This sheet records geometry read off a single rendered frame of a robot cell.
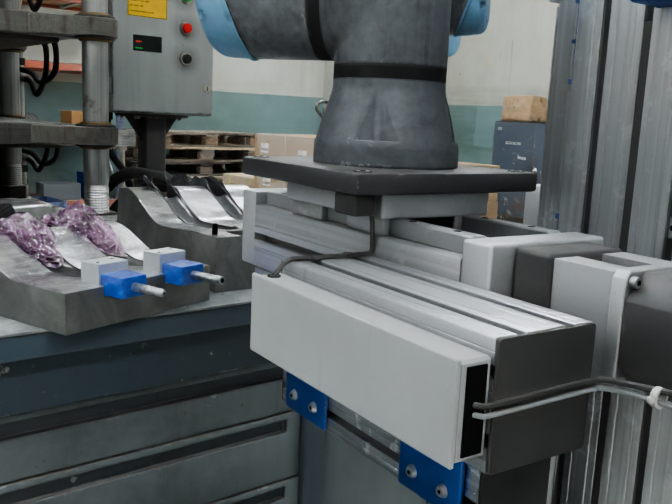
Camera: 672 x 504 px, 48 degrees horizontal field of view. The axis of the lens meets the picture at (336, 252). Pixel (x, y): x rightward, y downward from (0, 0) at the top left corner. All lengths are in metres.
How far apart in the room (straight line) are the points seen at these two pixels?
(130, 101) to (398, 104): 1.40
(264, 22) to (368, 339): 0.39
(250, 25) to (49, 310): 0.45
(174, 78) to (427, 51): 1.43
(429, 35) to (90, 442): 0.76
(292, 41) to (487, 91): 8.91
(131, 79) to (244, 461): 1.11
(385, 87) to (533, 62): 8.53
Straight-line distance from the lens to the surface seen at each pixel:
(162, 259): 1.11
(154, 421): 1.23
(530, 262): 0.60
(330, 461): 1.47
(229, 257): 1.23
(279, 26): 0.79
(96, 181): 1.92
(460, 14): 1.14
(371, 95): 0.75
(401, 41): 0.75
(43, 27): 1.93
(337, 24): 0.77
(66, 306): 1.00
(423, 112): 0.75
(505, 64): 9.53
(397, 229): 0.70
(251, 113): 9.06
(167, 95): 2.13
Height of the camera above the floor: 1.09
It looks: 10 degrees down
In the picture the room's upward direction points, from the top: 3 degrees clockwise
